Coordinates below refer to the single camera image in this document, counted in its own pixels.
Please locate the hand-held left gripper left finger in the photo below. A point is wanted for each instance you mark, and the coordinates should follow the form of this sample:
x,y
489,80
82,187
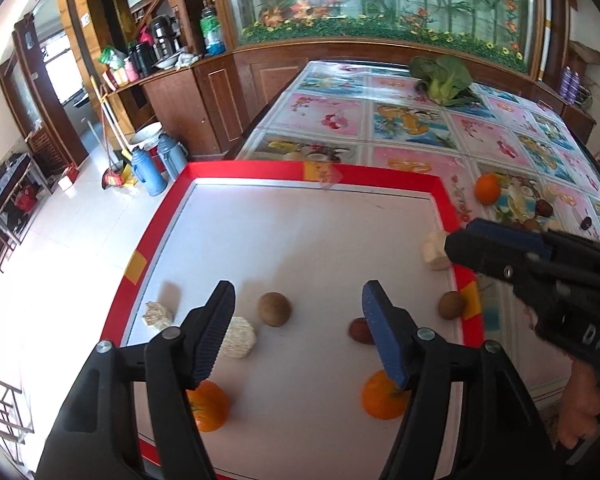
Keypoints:
x,y
212,340

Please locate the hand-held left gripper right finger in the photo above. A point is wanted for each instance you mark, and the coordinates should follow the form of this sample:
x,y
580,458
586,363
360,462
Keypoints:
x,y
382,340

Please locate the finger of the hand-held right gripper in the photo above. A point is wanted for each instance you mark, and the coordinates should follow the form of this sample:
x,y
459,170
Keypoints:
x,y
510,237
485,255

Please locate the red date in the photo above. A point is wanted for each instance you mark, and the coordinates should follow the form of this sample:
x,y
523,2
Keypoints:
x,y
586,222
544,207
358,331

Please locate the beige hexagonal grain cake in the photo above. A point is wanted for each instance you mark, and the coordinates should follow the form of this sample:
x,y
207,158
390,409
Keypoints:
x,y
157,315
432,252
240,339

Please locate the orange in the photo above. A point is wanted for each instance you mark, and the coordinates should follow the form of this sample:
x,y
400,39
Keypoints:
x,y
487,188
382,400
212,410

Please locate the red rimmed white tray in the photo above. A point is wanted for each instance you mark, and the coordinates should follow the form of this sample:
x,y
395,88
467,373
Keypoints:
x,y
305,240

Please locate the person's right hand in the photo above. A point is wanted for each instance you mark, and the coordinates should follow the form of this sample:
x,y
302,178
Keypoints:
x,y
580,400

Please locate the purple bottle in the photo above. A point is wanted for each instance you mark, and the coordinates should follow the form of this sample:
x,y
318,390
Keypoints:
x,y
576,86
566,82

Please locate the green bok choy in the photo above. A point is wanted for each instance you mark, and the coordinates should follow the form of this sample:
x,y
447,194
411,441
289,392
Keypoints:
x,y
442,77

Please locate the blue thermos flask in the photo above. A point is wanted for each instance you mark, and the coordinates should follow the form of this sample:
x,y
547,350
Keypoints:
x,y
145,172
171,152

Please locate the broom with yellow bristles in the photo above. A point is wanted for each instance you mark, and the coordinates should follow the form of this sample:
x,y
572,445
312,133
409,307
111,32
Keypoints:
x,y
128,174

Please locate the red dustpan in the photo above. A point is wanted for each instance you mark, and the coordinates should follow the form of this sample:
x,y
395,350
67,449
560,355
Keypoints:
x,y
112,179

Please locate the white basin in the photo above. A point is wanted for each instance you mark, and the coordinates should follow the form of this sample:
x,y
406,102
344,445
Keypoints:
x,y
145,135

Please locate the white and red box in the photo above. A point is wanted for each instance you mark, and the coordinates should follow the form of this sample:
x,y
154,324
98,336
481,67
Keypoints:
x,y
67,176

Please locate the small dark side table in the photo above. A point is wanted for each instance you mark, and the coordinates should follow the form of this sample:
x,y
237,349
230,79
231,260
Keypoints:
x,y
15,170

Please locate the white bowl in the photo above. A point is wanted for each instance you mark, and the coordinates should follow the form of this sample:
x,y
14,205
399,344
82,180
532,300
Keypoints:
x,y
166,63

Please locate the pink cup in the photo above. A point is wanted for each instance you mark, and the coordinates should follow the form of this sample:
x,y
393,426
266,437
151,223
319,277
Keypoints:
x,y
130,71

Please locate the white cloth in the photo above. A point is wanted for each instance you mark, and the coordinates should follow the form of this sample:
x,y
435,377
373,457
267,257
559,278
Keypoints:
x,y
186,59

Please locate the black thermos jug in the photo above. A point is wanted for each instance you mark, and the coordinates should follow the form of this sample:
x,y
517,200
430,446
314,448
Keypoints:
x,y
162,35
141,57

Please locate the green bag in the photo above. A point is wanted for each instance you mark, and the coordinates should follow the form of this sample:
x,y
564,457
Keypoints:
x,y
109,55

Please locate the green plastic bottle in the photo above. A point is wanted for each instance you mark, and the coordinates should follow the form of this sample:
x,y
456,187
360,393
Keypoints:
x,y
211,30

